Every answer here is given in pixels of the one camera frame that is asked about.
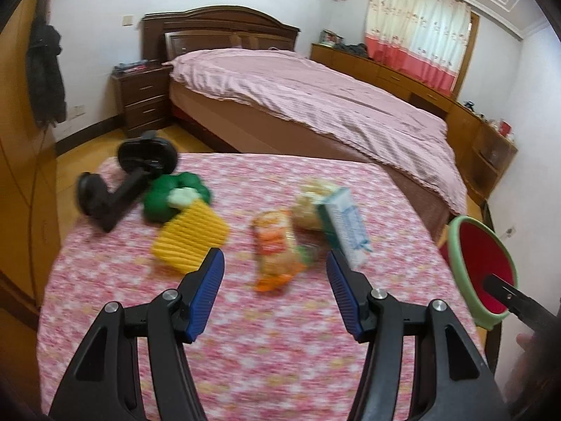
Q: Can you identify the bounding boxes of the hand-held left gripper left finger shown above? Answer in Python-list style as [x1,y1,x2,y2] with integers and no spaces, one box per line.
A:
[48,247,225,421]

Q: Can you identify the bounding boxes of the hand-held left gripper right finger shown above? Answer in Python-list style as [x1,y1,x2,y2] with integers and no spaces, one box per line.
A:
[325,249,511,421]

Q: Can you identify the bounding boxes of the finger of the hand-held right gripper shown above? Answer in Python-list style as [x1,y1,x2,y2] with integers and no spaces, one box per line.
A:
[483,273,561,338]

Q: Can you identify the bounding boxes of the red bucket with green rim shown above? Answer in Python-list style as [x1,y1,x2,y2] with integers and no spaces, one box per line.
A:
[440,215,520,329]

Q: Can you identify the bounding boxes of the yellow foam fruit net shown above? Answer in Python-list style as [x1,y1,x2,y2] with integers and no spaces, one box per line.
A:
[150,202,231,275]

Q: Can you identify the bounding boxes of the blue white carton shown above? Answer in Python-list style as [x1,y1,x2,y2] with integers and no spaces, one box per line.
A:
[316,187,373,268]

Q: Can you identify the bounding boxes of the orange snack packet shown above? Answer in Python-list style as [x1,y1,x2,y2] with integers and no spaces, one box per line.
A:
[252,210,307,294]

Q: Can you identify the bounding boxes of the beige bag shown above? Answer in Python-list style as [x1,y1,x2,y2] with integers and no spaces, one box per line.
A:
[293,178,338,231]

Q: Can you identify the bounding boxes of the person's right hand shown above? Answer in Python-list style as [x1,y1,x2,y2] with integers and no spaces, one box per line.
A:
[504,332,544,404]

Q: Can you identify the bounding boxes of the pink floral tablecloth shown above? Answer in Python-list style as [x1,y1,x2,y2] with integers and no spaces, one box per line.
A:
[37,153,487,421]

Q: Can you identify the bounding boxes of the green plush toy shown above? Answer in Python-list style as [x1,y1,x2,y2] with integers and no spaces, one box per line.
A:
[144,173,214,224]

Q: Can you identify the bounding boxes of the black phone holder stand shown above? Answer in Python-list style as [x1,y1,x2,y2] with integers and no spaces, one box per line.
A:
[76,130,180,233]

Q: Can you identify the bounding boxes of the pink checked bed blanket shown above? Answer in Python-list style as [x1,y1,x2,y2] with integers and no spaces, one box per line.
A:
[169,48,467,215]

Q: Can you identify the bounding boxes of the dark wooden nightstand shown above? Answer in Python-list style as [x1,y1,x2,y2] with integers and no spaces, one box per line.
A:
[110,64,174,138]

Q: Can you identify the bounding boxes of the long low wooden cabinet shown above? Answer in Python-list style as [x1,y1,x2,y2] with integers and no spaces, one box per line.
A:
[310,43,519,205]

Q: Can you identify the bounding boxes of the yellow wooden wardrobe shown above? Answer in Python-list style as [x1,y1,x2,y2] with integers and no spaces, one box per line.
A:
[0,0,62,329]

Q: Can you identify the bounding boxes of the dark clothes pile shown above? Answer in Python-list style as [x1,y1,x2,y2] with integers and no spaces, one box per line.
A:
[335,43,368,58]

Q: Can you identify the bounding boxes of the dark wooden bed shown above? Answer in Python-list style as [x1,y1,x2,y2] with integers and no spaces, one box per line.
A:
[141,6,467,246]

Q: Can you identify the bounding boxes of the black hanging jacket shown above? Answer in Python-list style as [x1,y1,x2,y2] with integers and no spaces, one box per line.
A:
[25,16,67,127]

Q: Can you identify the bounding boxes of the white and red curtain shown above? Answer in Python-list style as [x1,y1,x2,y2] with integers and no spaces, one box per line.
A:
[365,0,472,95]

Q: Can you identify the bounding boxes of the thin black cable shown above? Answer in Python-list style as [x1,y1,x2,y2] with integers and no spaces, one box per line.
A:
[27,125,50,233]

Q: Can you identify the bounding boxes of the wooden window frame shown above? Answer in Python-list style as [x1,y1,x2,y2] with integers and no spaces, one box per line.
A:
[453,11,480,99]

